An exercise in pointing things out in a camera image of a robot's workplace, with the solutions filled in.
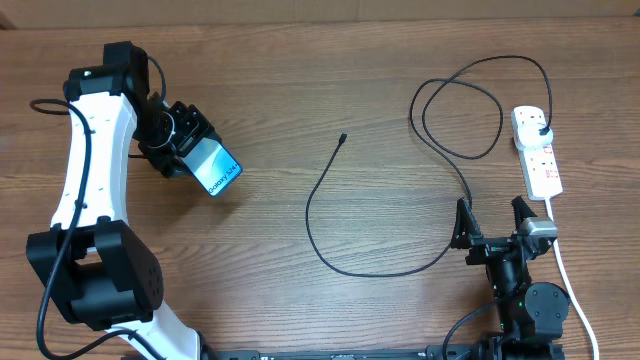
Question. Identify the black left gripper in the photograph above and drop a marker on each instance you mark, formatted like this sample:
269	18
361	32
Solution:
194	125

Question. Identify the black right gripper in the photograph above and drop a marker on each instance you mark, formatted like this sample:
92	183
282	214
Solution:
465	234

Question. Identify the Samsung Galaxy smartphone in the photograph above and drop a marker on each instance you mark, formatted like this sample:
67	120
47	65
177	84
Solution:
213	166

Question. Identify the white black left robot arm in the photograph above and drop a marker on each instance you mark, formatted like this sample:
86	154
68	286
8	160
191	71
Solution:
94	269

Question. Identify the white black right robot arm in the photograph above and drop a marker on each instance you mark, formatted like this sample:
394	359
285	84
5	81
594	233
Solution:
531	313

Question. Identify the white charger plug adapter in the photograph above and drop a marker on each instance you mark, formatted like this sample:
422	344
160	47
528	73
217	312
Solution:
531	136

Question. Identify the white power strip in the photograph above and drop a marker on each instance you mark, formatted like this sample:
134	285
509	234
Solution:
539	165

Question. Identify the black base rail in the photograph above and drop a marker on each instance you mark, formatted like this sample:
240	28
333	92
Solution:
431	352

